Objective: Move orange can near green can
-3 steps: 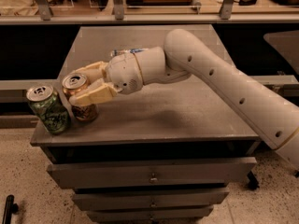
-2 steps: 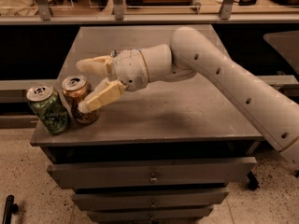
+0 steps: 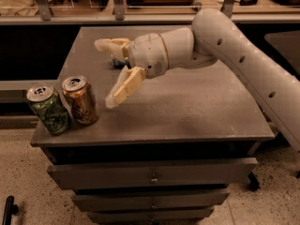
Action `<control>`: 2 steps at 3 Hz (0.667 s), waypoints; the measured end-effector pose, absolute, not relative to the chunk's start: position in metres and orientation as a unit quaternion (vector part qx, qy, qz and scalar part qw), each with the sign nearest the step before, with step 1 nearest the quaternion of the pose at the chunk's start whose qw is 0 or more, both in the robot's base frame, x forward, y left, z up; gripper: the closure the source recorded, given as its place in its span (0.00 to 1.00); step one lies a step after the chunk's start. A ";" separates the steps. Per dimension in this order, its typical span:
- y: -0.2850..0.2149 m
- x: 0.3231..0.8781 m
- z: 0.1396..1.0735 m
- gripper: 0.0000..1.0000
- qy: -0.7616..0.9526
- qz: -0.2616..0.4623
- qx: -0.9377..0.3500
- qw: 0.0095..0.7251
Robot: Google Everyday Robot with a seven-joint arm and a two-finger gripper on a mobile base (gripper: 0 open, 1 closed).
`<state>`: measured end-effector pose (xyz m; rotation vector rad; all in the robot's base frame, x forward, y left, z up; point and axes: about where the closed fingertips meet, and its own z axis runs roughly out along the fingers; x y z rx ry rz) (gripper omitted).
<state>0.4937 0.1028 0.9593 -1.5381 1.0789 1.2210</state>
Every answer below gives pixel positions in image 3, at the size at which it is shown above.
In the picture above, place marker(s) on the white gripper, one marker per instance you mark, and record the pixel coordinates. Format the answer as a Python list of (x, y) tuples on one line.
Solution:
[(146, 55)]

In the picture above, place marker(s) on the orange soda can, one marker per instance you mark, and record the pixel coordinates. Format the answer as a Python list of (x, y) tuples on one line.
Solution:
[(80, 97)]

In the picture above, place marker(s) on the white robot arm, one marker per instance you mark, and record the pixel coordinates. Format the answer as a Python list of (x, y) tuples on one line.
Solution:
[(211, 37)]

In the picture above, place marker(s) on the blue can lying down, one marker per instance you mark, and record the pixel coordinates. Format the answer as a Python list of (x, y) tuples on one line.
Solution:
[(116, 63)]

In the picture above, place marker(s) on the green soda can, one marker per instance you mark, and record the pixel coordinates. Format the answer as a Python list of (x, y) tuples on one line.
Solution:
[(46, 104)]

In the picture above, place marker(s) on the grey metal railing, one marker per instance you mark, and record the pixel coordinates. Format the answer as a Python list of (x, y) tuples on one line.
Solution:
[(141, 11)]

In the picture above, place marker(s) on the grey drawer cabinet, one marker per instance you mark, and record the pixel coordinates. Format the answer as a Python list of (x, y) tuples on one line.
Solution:
[(185, 114)]

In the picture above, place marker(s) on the top grey drawer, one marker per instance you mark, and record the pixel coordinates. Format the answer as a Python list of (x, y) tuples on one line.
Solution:
[(152, 173)]

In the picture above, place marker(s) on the grey drawer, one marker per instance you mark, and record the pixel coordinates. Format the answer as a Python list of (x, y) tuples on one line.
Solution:
[(153, 200), (155, 215), (152, 173)]

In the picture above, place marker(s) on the middle grey drawer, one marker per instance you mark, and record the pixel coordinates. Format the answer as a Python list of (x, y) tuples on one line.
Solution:
[(153, 200)]

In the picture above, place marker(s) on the bottom grey drawer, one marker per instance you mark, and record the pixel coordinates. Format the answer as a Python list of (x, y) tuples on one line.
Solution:
[(155, 215)]

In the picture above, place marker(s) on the black cabinet caster wheel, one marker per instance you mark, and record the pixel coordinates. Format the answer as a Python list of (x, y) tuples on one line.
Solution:
[(253, 182)]

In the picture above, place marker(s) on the black handle on floor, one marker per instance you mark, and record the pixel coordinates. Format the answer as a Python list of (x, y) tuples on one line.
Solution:
[(10, 209)]

